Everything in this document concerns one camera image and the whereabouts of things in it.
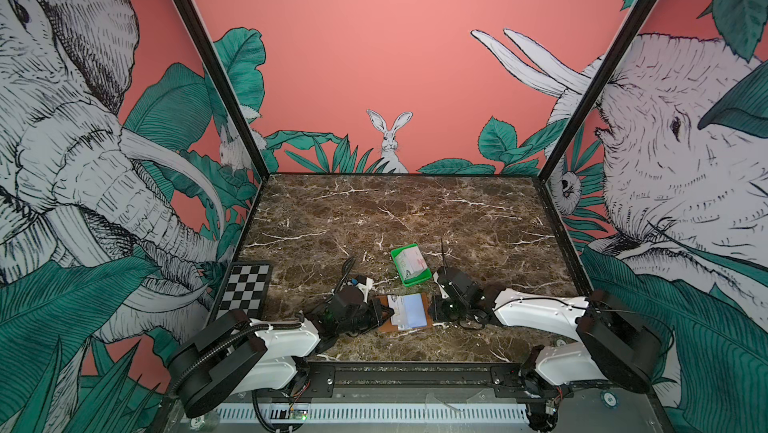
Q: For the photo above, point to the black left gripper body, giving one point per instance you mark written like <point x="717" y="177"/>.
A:
<point x="366" y="319"/>

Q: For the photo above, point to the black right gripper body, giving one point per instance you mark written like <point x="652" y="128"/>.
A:
<point x="446" y="311"/>

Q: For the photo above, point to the brown leather card holder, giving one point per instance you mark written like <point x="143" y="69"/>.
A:
<point x="410" y="313"/>

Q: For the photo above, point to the green plastic tray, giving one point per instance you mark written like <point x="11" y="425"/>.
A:
<point x="425" y="276"/>

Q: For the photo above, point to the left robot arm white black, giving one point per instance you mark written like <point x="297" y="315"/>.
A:
<point x="236" y="353"/>

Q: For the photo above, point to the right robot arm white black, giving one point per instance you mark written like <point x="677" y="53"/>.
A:
<point x="609" y="343"/>

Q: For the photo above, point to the stack of credit cards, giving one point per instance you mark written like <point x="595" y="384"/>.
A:
<point x="412" y="262"/>

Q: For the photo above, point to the black white checkerboard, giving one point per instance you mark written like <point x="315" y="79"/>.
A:
<point x="245" y="288"/>

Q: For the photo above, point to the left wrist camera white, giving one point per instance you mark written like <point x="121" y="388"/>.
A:
<point x="364" y="284"/>

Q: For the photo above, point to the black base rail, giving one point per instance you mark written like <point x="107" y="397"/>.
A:
<point x="319" y="379"/>

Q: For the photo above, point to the white slotted cable duct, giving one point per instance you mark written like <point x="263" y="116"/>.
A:
<point x="392" y="413"/>

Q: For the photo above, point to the left black frame post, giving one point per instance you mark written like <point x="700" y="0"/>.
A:
<point x="204" y="45"/>

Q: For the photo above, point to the black frame post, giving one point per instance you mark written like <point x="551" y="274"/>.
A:
<point x="635" y="19"/>
<point x="204" y="45"/>

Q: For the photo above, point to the right black frame post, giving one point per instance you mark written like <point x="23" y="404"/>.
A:
<point x="635" y="19"/>

